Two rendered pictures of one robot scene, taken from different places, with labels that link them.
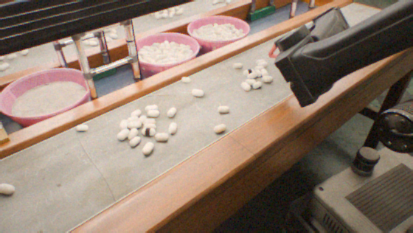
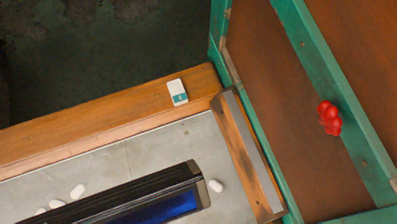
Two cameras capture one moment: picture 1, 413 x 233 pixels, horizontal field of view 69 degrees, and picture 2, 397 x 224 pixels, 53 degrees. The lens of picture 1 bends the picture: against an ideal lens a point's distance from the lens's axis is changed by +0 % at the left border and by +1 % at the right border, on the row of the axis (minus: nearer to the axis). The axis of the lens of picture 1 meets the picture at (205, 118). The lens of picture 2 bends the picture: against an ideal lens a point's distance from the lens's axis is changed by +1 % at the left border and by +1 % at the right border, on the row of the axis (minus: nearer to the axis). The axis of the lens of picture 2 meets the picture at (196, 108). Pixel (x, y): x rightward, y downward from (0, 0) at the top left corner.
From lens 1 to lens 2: 0.81 m
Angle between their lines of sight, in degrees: 70
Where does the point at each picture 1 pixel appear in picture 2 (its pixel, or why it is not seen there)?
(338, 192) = not seen: outside the picture
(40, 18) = (108, 196)
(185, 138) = (34, 196)
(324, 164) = not seen: outside the picture
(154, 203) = (92, 117)
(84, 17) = (59, 209)
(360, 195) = not seen: outside the picture
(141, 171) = (93, 166)
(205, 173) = (38, 132)
